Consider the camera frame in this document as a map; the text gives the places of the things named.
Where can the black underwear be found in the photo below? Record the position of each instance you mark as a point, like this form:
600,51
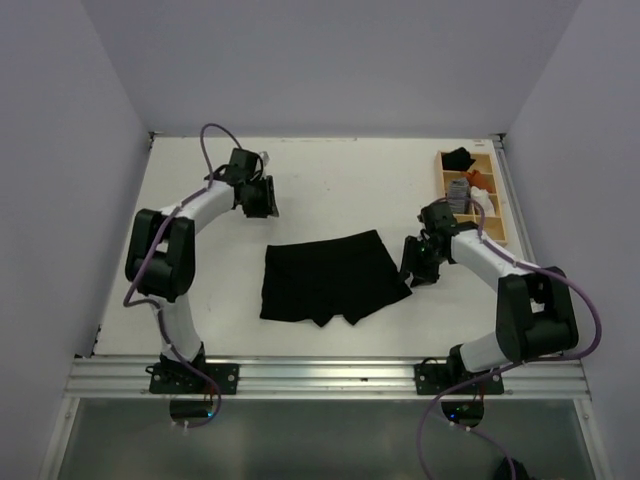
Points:
352,277

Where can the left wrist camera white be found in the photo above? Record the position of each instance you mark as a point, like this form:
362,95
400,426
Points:
264,159

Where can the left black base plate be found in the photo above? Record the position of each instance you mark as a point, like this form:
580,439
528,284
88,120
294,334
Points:
179,381

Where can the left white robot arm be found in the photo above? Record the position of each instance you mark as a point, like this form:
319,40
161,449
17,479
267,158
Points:
161,258

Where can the grey patterned rolled cloth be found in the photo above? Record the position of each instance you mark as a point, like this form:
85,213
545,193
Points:
458,195

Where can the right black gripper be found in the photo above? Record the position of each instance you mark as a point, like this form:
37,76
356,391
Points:
425,275

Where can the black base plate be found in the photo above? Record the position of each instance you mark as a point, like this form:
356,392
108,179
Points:
433,376
179,381

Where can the black object bottom right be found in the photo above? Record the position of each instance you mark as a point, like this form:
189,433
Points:
509,469

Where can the white rolled cloth in tray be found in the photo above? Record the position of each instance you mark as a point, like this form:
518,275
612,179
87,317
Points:
482,201

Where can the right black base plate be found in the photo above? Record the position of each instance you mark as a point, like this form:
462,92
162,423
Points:
433,376

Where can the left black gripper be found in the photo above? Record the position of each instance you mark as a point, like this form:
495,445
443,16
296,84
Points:
267,206

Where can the black rolled cloth in tray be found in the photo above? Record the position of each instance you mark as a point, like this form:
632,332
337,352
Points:
459,159

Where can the wooden compartment organizer tray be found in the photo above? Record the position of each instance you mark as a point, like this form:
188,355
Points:
494,226

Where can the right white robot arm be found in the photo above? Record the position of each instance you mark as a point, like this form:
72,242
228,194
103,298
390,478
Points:
534,310

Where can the orange rolled cloth in tray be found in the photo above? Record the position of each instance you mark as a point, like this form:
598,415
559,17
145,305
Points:
480,180

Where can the aluminium mounting rail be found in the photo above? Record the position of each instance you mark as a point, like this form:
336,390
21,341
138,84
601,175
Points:
318,378

